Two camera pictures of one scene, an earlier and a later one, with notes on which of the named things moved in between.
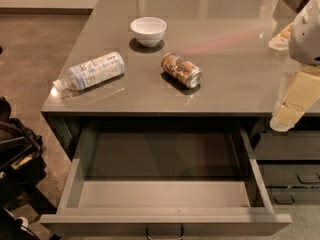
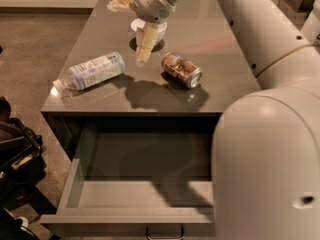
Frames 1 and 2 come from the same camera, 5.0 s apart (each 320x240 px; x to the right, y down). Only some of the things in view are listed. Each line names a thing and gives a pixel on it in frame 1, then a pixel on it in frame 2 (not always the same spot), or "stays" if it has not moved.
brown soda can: [181, 69] stays
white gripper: [306, 39] -> [150, 6]
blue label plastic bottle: [91, 73] stays
